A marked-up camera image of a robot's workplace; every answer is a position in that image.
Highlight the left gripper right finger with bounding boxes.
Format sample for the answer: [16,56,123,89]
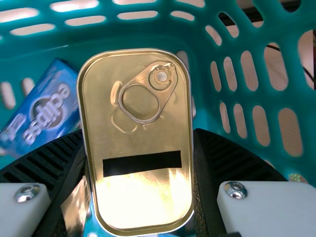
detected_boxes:
[192,127,316,237]

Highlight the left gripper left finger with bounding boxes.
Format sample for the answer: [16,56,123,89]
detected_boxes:
[0,130,86,237]

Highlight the gold rectangular tin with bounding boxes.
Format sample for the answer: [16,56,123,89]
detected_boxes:
[60,48,196,237]

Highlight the teal shopping basket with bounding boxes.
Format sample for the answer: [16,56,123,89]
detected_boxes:
[0,0,316,196]

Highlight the small blue box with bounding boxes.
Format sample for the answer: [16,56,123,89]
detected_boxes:
[0,58,82,158]

